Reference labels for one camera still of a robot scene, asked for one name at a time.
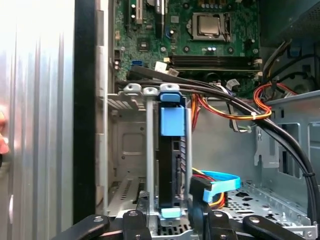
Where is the disk power wire black plug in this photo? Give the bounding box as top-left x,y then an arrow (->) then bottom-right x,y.
192,168 -> 226,209

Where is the black PC case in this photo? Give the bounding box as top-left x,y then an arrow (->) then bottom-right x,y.
73,0 -> 320,240

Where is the hard disk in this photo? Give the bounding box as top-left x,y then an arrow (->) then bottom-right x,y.
157,91 -> 188,220

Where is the black cable bundle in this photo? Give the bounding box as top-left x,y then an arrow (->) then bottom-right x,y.
117,64 -> 317,223

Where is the white expansion slot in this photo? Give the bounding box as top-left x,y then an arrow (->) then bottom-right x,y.
136,0 -> 144,25

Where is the orange power wire bundle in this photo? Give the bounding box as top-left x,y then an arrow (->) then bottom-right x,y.
191,82 -> 300,122

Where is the blue data wire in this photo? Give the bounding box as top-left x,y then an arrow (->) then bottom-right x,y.
189,170 -> 241,203

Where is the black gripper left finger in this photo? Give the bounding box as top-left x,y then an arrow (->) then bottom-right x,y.
72,190 -> 152,240

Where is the silver CPU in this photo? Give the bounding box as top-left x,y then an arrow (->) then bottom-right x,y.
196,14 -> 222,37

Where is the green motherboard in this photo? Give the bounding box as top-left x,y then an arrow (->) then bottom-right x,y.
113,0 -> 261,98

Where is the silver optical drive cage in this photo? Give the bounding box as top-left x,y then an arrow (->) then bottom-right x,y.
254,91 -> 320,181

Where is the person's hand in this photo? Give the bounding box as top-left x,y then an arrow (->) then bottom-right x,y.
0,107 -> 11,155

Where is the grey power supply unit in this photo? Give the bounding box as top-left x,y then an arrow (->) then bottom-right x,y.
258,0 -> 320,48

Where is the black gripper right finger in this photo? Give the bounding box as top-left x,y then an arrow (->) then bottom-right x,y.
189,189 -> 308,240

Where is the silver disk bay cage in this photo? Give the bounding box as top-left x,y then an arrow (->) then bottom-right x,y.
102,83 -> 193,240

